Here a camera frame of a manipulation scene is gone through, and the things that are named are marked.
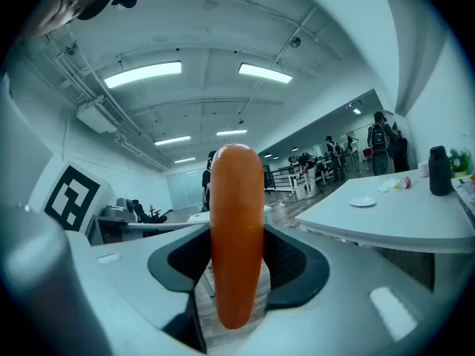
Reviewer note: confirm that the grey desktop machine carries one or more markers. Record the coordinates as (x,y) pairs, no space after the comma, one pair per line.
(115,212)

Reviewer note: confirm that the orange sausage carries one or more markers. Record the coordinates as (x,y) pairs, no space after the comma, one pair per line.
(236,236)

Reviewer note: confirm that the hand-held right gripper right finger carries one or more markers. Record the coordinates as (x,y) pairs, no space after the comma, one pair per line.
(334,310)

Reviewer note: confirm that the white side desk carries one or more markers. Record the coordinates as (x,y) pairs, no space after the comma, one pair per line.
(198,218)

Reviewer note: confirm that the round ceiling fixture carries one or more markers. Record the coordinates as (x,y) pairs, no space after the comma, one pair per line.
(295,42)

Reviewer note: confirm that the white trash bin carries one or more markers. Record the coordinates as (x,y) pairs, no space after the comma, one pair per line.
(301,191)

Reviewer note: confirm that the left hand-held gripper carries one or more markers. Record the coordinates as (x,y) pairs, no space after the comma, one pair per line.
(72,198)

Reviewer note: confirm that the crumpled white tissue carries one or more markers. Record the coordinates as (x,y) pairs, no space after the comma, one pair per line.
(386,187)

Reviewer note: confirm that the white mug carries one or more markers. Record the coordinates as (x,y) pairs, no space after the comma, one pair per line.
(423,169)

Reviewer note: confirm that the ceiling light panel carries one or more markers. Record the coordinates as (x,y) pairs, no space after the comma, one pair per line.
(232,132)
(265,73)
(172,140)
(184,160)
(143,73)

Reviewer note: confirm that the clear bottle with red label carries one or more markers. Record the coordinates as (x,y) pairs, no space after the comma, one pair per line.
(404,182)

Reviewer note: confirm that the black office chair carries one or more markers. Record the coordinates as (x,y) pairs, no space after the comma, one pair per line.
(143,211)

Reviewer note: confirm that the black metal railing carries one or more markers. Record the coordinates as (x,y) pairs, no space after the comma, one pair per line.
(278,176)

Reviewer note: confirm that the ceiling pipe bundle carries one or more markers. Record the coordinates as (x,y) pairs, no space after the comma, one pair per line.
(137,150)

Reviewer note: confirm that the white oval plate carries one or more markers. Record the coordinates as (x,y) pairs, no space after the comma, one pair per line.
(363,201)

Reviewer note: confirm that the black bag with greens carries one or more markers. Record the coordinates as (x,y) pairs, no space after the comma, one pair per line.
(440,173)

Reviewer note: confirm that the grey desk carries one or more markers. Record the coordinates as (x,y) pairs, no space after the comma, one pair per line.
(148,226)

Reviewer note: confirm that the person's face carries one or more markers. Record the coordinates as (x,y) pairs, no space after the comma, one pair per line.
(63,6)

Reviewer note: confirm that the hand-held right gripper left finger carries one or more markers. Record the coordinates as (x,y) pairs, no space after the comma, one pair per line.
(130,280)

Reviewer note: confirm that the white ceiling air conditioner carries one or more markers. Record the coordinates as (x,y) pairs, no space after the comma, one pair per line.
(98,115)

